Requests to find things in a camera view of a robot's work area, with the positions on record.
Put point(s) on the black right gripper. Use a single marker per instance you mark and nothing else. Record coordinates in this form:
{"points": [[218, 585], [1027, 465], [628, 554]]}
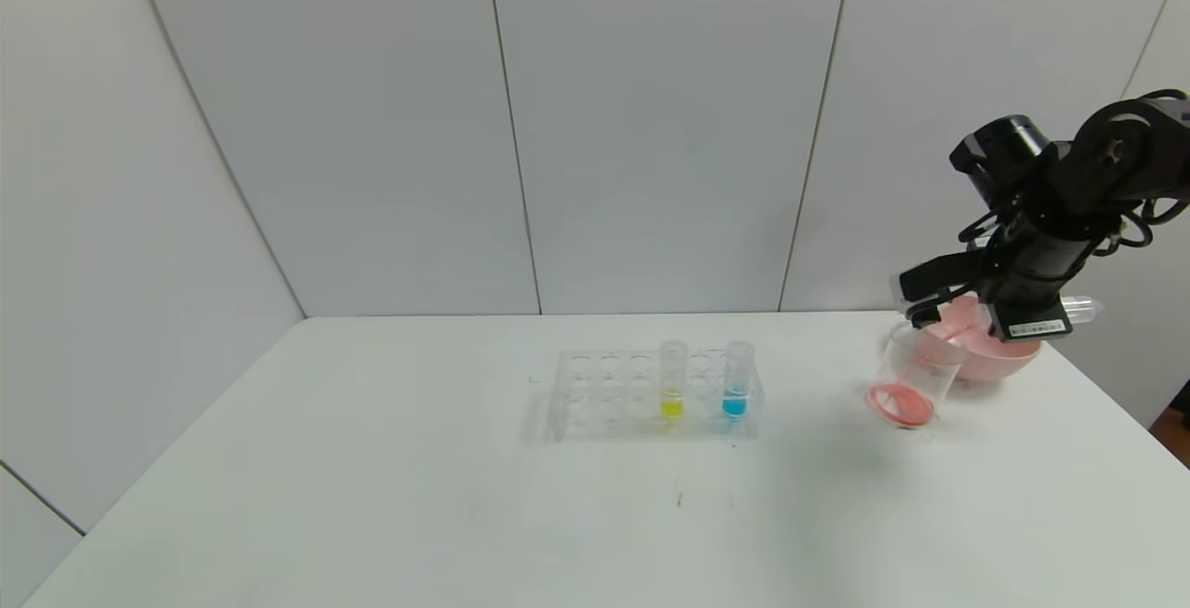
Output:
{"points": [[1030, 323]]}

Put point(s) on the test tube with red pigment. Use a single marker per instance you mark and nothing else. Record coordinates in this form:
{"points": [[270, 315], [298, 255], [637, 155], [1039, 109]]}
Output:
{"points": [[1083, 310]]}

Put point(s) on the test tube with blue pigment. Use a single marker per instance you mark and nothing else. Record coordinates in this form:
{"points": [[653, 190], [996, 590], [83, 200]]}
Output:
{"points": [[734, 403]]}

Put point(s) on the test tube with yellow pigment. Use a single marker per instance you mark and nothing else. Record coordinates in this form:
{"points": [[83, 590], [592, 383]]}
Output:
{"points": [[671, 403]]}

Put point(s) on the clear acrylic test tube rack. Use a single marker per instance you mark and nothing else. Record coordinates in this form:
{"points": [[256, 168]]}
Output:
{"points": [[614, 394]]}

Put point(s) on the pink bowl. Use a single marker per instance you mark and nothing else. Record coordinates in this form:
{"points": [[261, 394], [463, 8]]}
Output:
{"points": [[1004, 362]]}

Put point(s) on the clear glass beaker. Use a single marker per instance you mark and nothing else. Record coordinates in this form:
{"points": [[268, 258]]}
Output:
{"points": [[902, 399]]}

